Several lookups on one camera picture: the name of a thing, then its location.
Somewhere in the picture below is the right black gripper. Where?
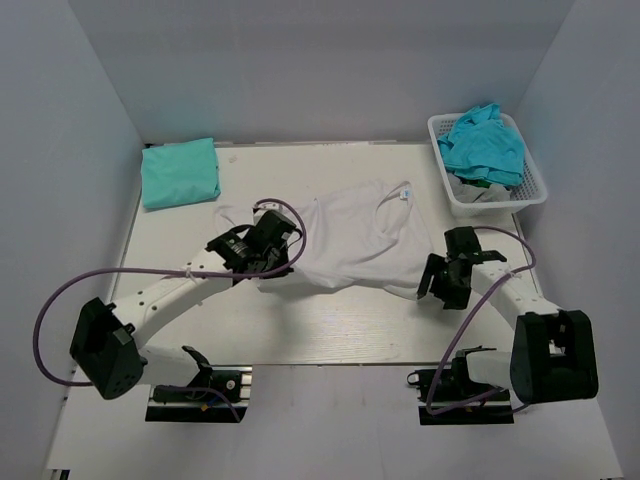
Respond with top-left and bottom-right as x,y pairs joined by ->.
418,253 -> 472,310

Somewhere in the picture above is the grey white shirt in basket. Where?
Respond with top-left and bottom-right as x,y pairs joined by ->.
447,173 -> 511,203

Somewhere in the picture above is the white plastic basket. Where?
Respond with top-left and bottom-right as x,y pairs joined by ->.
427,113 -> 548,218

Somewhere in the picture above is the white t shirt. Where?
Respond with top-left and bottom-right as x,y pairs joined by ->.
213,180 -> 445,303

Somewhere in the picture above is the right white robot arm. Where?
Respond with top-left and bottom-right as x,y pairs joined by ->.
417,226 -> 599,416

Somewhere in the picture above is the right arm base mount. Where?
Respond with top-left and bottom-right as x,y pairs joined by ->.
406,355 -> 514,426

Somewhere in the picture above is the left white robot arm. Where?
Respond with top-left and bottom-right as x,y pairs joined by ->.
70,210 -> 298,400

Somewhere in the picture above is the dark green garment in basket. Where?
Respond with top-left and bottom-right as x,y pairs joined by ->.
461,179 -> 491,188

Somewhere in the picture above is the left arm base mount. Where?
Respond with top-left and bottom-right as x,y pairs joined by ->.
145,367 -> 252,424

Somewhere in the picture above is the folded green t shirt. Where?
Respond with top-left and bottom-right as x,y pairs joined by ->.
141,138 -> 221,210

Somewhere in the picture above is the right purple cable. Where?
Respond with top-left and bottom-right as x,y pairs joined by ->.
424,225 -> 539,417

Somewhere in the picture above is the crumpled blue t shirt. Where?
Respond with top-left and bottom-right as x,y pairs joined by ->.
437,103 -> 525,188

